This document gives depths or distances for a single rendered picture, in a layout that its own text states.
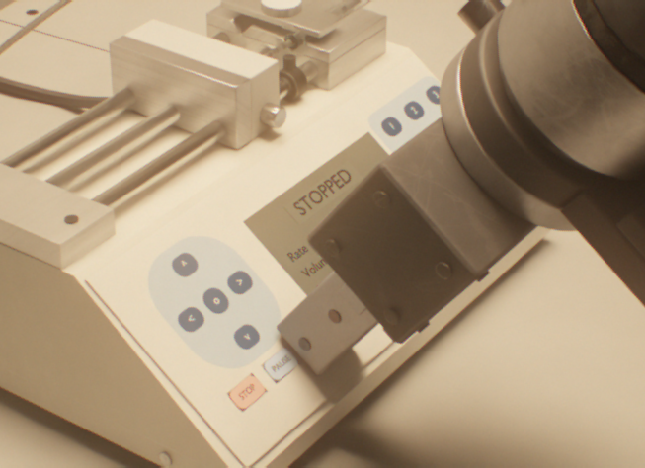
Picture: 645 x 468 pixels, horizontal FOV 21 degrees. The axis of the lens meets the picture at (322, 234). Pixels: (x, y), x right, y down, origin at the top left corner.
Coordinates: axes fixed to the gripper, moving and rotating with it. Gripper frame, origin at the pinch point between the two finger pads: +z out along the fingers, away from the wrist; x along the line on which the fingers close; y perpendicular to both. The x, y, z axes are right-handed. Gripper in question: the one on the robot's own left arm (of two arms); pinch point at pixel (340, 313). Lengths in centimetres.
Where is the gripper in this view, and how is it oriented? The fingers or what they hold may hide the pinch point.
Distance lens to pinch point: 69.2
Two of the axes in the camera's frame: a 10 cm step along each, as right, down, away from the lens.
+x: -5.8, 4.4, -6.8
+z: -4.8, 4.9, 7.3
